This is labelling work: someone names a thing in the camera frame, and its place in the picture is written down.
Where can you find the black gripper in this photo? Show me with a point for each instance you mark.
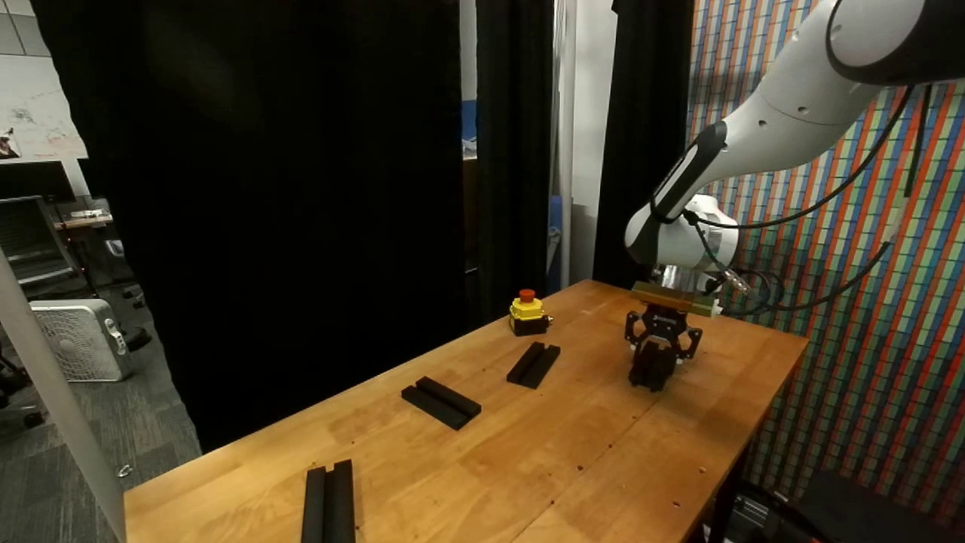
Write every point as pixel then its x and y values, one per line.
pixel 664 322

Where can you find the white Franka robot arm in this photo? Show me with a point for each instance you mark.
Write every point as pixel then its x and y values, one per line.
pixel 795 109

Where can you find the black box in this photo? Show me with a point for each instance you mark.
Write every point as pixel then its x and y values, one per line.
pixel 875 515

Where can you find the long black rail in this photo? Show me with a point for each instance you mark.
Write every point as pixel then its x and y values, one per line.
pixel 329 502

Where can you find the white frame post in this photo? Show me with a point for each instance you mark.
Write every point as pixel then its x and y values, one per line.
pixel 582 121

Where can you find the white box appliance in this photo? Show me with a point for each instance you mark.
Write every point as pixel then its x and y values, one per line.
pixel 79 339

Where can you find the grey slanted board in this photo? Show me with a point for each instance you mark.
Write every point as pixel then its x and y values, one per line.
pixel 61 423

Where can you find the yellow red emergency stop button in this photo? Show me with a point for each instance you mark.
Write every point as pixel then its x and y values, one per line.
pixel 528 316

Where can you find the colourful patterned backdrop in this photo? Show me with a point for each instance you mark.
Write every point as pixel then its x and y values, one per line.
pixel 885 350

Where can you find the short black rail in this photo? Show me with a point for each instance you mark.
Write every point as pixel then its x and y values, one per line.
pixel 440 401
pixel 656 365
pixel 535 365

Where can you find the narrow black curtain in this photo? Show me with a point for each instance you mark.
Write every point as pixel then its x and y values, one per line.
pixel 514 152

